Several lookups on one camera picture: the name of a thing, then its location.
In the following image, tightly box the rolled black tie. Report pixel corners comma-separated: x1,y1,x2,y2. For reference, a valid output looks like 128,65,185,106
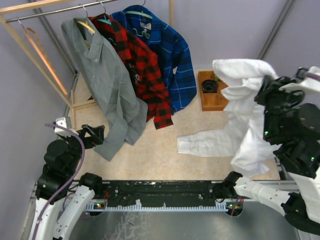
201,79,219,94

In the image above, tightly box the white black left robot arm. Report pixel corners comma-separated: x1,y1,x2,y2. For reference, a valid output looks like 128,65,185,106
29,122,105,240

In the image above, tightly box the blue plaid shirt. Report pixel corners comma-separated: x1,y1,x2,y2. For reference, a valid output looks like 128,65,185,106
111,5,197,114

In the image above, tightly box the wooden clothes rack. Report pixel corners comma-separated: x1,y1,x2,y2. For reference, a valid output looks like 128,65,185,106
0,0,175,130

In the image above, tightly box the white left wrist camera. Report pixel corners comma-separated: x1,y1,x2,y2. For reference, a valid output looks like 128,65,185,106
54,116,79,137

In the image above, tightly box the wooden compartment tray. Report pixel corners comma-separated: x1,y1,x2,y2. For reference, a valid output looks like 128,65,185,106
197,70,229,112

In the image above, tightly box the red black plaid shirt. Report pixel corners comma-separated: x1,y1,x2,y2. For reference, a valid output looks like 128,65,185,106
89,14,174,130

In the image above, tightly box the white shirt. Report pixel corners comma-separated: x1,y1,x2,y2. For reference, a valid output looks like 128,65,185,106
177,59,278,178

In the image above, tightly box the grey button shirt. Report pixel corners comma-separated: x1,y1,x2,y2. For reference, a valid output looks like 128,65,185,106
61,19,148,161

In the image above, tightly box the mint hanger in blue shirt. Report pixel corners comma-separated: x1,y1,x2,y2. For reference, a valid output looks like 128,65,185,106
124,0,154,38

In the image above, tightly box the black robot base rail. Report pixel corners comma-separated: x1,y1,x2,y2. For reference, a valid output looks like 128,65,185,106
74,179,254,208

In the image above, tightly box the teal hanger in red shirt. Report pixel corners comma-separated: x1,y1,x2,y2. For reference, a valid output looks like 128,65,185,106
96,1,116,45

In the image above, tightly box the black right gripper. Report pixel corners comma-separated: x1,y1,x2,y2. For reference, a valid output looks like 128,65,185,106
251,74,304,141

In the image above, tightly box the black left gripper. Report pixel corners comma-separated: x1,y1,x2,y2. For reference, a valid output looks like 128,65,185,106
60,123,105,174

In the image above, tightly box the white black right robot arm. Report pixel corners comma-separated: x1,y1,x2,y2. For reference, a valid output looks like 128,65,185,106
223,75,320,235

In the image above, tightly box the yellow hanger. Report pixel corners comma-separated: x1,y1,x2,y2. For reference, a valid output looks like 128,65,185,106
68,17,96,54

